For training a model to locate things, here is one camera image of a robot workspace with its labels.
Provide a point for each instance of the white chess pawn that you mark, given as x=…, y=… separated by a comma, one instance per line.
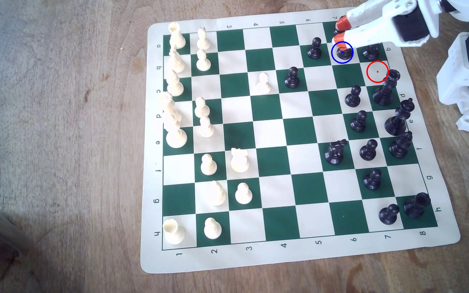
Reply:
x=243, y=194
x=263, y=84
x=203, y=62
x=208, y=166
x=206, y=128
x=202, y=109
x=203, y=40
x=212, y=229

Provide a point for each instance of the black chess knight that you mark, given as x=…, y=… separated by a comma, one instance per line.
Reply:
x=371, y=53
x=334, y=154

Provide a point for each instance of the white chess bishop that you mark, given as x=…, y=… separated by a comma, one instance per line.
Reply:
x=174, y=85
x=216, y=195

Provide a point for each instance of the white chess knight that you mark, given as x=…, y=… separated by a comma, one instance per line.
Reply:
x=239, y=160
x=175, y=62

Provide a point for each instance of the black chess bishop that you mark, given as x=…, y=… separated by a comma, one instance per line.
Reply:
x=399, y=148
x=344, y=56

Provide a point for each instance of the white chess queen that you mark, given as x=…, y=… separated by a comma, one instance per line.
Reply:
x=167, y=106

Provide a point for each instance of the green white chess mat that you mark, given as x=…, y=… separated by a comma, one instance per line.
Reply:
x=271, y=134

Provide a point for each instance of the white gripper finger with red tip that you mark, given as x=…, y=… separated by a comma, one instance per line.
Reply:
x=364, y=15
x=364, y=34

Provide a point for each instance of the black chess queen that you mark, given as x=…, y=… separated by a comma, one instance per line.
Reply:
x=382, y=94

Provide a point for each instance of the black chess pawn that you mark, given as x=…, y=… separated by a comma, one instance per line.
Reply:
x=388, y=215
x=353, y=98
x=315, y=49
x=359, y=123
x=372, y=181
x=368, y=151
x=336, y=31
x=292, y=79

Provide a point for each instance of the black chess king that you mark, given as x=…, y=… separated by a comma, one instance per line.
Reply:
x=395, y=124

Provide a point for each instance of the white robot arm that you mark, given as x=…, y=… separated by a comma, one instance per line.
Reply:
x=454, y=69

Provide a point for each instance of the white chess king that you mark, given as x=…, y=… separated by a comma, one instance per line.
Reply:
x=176, y=135

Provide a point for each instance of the black chess rook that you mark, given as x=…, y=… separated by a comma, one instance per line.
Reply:
x=417, y=206

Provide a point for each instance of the white chess rook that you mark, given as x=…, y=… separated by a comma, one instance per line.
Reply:
x=174, y=232
x=176, y=37

